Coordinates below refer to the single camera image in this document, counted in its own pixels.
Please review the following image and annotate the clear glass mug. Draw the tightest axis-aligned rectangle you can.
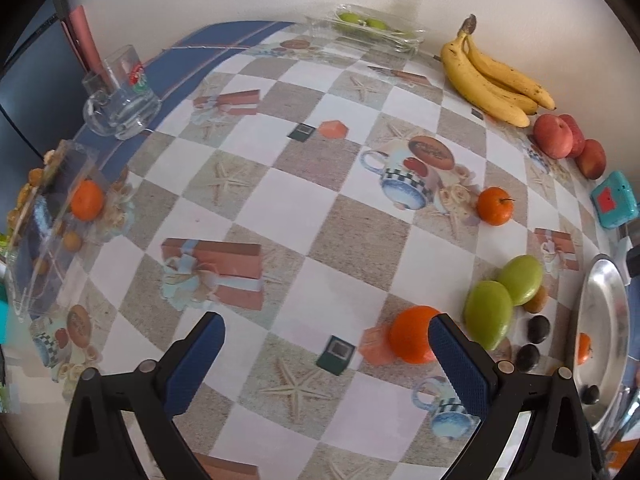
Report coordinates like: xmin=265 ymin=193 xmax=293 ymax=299
xmin=81 ymin=45 xmax=163 ymax=140

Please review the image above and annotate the green mango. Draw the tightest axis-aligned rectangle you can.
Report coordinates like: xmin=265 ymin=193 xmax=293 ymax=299
xmin=497 ymin=255 xmax=544 ymax=307
xmin=463 ymin=280 xmax=515 ymax=352

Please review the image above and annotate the orange with stem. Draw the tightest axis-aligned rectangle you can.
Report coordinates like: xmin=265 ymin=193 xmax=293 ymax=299
xmin=476 ymin=186 xmax=516 ymax=226

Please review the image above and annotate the red apple front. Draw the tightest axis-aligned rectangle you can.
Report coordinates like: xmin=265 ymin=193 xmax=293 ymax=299
xmin=532 ymin=114 xmax=574 ymax=160

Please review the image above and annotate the red apple middle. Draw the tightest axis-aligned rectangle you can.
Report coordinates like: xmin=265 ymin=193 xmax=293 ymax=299
xmin=559 ymin=114 xmax=586 ymax=157

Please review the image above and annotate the round metal plate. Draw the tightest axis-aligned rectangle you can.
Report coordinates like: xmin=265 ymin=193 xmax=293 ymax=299
xmin=570 ymin=255 xmax=632 ymax=433

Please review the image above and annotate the large orange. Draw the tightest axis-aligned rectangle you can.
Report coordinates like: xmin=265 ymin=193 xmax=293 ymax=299
xmin=390 ymin=305 xmax=443 ymax=365

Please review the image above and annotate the red apple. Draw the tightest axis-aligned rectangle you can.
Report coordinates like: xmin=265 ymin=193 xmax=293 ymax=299
xmin=559 ymin=114 xmax=586 ymax=157
xmin=532 ymin=114 xmax=574 ymax=160
xmin=575 ymin=139 xmax=607 ymax=181

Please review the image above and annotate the yellow banana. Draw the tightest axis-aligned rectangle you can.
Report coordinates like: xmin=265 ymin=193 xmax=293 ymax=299
xmin=457 ymin=35 xmax=540 ymax=116
xmin=465 ymin=15 xmax=557 ymax=111
xmin=440 ymin=35 xmax=531 ymax=128

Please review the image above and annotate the red apple right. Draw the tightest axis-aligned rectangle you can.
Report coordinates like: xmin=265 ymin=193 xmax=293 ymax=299
xmin=575 ymin=139 xmax=607 ymax=181

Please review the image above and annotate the brown kiwi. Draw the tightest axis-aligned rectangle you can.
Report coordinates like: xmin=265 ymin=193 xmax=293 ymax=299
xmin=524 ymin=287 xmax=549 ymax=313

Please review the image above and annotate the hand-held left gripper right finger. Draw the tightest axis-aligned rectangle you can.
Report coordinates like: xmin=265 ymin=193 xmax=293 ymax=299
xmin=428 ymin=312 xmax=597 ymax=480

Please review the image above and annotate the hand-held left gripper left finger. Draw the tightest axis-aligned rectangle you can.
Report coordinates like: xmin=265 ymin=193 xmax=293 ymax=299
xmin=60 ymin=311 xmax=226 ymax=480

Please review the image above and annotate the pink roll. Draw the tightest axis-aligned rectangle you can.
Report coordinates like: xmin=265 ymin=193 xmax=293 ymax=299
xmin=67 ymin=5 xmax=108 ymax=91

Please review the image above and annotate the clear plastic tray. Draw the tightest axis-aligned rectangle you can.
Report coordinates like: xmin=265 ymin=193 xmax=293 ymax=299
xmin=305 ymin=2 xmax=426 ymax=56
xmin=5 ymin=140 xmax=131 ymax=323

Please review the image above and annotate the teal box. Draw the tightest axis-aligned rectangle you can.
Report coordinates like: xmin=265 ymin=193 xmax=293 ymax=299
xmin=591 ymin=171 xmax=640 ymax=230

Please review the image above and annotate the dark cabinet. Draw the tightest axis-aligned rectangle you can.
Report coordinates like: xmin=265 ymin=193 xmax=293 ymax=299
xmin=0 ymin=0 xmax=93 ymax=161

